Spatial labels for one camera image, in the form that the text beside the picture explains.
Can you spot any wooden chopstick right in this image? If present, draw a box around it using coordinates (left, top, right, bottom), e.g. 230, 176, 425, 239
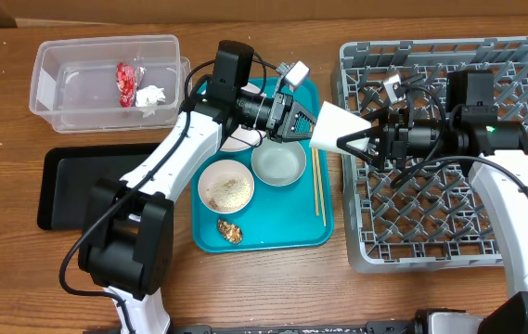
311, 146, 327, 226

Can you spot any red snack wrapper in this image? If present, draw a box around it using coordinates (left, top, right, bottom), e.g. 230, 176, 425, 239
116, 62, 145, 108

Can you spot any grey dishwasher rack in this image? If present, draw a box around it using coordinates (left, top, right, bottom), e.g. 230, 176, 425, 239
331, 36, 528, 273

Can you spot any white tissue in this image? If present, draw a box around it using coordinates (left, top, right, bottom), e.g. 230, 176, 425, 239
135, 85, 166, 118

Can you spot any pink bowl with rice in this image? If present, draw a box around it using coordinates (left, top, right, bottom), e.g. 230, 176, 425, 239
198, 160, 255, 214

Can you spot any black waste tray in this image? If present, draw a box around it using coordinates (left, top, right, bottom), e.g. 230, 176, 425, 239
37, 143, 158, 230

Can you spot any grey-green bowl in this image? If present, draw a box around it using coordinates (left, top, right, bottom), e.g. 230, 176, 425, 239
251, 139, 307, 186

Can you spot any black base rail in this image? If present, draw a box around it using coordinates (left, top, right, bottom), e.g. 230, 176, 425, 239
82, 308, 496, 334

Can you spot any white round plate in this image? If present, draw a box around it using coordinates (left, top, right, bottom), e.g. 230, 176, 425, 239
198, 83, 266, 152

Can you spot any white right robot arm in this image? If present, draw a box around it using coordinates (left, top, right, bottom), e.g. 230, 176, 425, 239
337, 70, 528, 333

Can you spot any clear plastic bin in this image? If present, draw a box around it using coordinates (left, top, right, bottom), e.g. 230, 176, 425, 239
29, 34, 190, 133

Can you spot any teal plastic tray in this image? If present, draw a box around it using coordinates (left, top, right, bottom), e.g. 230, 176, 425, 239
190, 75, 335, 254

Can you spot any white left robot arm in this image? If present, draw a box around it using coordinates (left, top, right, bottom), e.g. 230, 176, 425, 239
58, 40, 316, 333

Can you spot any gold crumpled wrapper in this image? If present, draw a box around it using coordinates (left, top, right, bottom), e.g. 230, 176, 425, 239
217, 219, 243, 245

